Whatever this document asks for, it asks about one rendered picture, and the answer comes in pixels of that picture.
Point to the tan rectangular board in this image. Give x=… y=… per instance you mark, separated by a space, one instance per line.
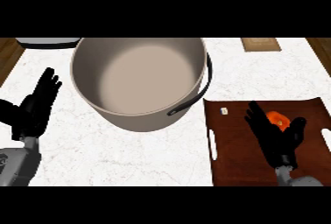
x=260 y=44

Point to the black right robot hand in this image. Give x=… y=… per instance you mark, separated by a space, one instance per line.
x=275 y=140

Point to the small white tag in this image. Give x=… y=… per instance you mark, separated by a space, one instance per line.
x=223 y=110

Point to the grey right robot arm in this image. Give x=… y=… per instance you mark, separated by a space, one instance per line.
x=293 y=177

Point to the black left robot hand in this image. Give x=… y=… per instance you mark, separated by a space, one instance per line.
x=36 y=108

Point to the dark brown wooden tray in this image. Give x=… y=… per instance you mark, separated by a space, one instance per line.
x=241 y=151

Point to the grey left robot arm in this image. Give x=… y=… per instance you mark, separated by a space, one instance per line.
x=18 y=163

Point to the grey and black appliance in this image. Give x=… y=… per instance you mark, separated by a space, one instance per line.
x=48 y=42

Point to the orange squash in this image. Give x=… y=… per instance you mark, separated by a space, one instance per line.
x=280 y=119

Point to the large beige pot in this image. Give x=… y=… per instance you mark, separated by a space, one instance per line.
x=139 y=83

